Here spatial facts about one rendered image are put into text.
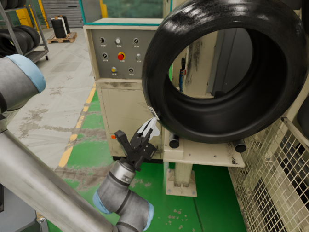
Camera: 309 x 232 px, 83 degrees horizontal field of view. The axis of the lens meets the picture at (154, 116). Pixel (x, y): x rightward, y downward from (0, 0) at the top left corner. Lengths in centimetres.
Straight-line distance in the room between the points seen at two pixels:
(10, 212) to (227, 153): 106
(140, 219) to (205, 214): 101
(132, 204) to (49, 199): 28
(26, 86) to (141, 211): 52
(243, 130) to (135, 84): 84
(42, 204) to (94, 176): 135
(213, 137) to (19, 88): 64
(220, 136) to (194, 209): 100
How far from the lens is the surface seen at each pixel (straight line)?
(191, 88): 103
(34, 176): 51
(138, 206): 69
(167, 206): 162
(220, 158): 90
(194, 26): 55
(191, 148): 90
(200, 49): 96
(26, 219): 108
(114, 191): 67
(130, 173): 66
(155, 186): 171
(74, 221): 55
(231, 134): 74
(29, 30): 513
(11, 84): 54
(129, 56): 130
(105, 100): 144
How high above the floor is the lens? 144
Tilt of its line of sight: 35 degrees down
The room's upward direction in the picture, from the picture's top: straight up
